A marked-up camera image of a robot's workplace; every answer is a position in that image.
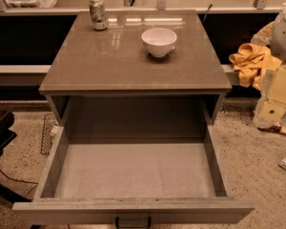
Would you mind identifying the crumpled snack wrapper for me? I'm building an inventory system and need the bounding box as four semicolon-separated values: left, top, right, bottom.
258;122;286;135

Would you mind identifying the grey cabinet with glossy top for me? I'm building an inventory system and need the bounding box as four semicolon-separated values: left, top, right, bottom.
40;10;231;143

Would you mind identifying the black chair base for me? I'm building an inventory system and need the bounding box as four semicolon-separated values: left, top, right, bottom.
0;110;30;203

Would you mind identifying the wire mesh basket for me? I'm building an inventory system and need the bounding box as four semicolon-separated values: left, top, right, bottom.
40;114;58;156

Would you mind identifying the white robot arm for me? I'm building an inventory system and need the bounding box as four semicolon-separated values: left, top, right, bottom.
254;4;286;132

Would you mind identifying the white ceramic bowl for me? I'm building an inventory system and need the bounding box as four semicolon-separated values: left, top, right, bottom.
141;28;177;57

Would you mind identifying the grey top drawer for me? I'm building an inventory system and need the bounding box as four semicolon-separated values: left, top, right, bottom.
11;106;255;226

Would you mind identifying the black floor cable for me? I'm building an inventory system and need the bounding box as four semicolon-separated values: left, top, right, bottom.
0;159;39;198

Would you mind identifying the yellow crumpled cloth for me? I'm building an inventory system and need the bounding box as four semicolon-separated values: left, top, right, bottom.
229;43;282;91

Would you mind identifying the black drawer handle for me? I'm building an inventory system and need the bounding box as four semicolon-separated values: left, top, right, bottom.
114;217;152;229

